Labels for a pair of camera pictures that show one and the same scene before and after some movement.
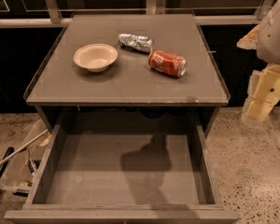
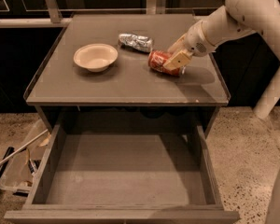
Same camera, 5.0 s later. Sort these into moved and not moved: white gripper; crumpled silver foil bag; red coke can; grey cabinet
Moved: white gripper
Not moved: grey cabinet; crumpled silver foil bag; red coke can
